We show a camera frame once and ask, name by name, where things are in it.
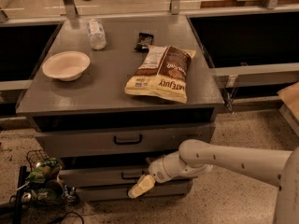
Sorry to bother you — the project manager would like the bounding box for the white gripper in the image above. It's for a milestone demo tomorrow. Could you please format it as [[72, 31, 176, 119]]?
[[128, 151, 188, 199]]

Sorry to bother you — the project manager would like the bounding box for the grey drawer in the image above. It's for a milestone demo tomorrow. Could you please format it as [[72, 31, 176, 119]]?
[[76, 179, 192, 202], [59, 163, 149, 188], [36, 123, 216, 158]]

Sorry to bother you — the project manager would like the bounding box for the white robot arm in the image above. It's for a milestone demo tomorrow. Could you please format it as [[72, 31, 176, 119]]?
[[128, 139, 299, 224]]

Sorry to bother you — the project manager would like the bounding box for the grey bottom drawer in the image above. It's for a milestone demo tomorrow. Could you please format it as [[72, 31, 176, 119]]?
[[76, 179, 192, 202]]

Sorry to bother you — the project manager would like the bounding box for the grey top drawer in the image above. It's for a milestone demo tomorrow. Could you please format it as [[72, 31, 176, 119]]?
[[36, 123, 216, 158]]

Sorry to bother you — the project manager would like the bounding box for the grey drawer cabinet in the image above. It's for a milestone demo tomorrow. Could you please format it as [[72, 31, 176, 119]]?
[[15, 14, 226, 203]]

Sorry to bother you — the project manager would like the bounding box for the soda can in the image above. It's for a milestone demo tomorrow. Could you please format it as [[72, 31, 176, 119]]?
[[64, 186, 78, 203]]

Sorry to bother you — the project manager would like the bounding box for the green chip bag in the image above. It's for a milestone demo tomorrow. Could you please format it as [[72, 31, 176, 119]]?
[[26, 158, 61, 184]]

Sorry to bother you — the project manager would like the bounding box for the brown cream chip bag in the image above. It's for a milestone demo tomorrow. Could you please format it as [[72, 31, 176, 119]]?
[[124, 45, 196, 104]]

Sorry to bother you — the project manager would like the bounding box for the white paper bowl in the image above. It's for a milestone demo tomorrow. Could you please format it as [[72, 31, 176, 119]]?
[[42, 51, 91, 81]]

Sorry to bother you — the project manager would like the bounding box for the dark snack bar wrapper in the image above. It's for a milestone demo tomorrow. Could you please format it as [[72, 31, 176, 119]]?
[[135, 33, 154, 52]]

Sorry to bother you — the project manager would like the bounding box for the brown cardboard box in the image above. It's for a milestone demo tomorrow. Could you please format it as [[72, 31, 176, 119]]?
[[278, 82, 299, 120]]

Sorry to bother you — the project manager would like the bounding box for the black floor cable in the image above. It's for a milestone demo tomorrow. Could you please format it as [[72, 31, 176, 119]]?
[[46, 211, 86, 224]]

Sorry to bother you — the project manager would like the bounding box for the black wire basket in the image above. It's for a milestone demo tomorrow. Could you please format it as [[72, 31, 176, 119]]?
[[26, 149, 49, 171]]

